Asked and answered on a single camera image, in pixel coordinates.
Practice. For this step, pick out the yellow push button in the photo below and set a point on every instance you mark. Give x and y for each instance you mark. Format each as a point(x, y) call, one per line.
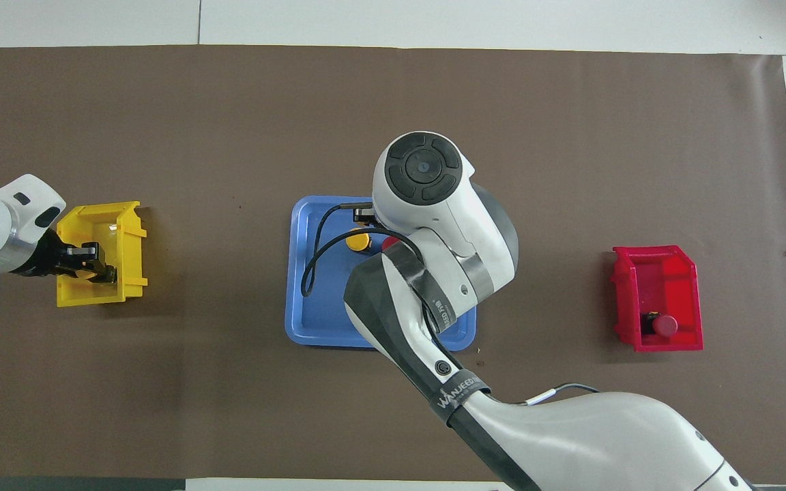
point(357, 241)

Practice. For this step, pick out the yellow plastic storage bin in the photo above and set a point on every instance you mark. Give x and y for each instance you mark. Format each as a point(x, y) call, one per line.
point(130, 273)

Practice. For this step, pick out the red push button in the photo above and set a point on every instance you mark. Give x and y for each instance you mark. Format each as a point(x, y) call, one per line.
point(389, 241)
point(666, 325)

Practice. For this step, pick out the brown paper table mat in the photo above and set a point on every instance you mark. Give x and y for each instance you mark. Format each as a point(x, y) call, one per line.
point(229, 123)

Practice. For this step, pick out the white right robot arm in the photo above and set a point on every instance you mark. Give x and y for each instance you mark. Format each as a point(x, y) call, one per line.
point(570, 443)

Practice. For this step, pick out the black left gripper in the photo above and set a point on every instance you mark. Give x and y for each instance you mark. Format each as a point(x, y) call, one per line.
point(38, 256)

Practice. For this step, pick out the red plastic storage bin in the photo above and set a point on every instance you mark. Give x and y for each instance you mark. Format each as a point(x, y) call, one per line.
point(673, 279)

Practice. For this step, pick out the blue plastic tray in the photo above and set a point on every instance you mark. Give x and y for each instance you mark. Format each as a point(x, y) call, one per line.
point(325, 320)

